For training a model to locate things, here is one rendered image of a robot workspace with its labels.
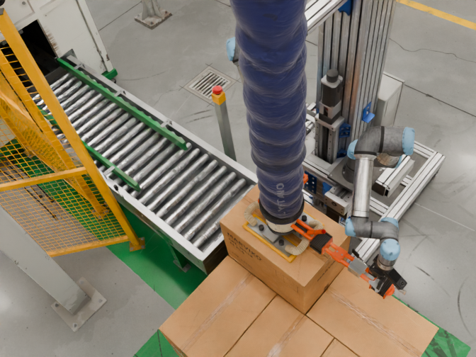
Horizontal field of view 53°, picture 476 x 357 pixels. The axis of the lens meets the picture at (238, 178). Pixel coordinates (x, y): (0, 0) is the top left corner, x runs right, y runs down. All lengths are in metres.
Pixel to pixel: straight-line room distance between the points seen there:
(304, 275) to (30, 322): 2.17
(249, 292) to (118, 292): 1.18
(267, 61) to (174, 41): 3.86
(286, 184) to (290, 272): 0.56
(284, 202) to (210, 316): 0.96
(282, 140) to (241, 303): 1.30
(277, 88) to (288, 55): 0.13
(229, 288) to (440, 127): 2.42
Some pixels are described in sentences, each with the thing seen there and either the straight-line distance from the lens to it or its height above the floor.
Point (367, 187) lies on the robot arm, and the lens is 2.09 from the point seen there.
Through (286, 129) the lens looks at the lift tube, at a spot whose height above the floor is 1.85.
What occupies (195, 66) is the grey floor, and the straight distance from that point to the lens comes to 4.98.
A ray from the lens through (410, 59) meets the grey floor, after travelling 4.97.
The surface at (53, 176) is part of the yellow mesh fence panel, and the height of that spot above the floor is 1.01.
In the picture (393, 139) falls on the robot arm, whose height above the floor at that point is 1.62.
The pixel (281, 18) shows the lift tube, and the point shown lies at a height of 2.35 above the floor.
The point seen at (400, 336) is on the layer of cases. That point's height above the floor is 0.54.
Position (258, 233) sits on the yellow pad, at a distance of 2.55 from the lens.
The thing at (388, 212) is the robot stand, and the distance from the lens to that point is 3.53.
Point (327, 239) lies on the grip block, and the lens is 2.39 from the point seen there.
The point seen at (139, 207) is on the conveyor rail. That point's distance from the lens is 3.24.
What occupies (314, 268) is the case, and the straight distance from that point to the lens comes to 2.48.
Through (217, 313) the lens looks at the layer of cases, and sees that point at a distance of 2.85.
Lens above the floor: 3.20
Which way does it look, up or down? 54 degrees down
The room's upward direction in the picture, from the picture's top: 11 degrees counter-clockwise
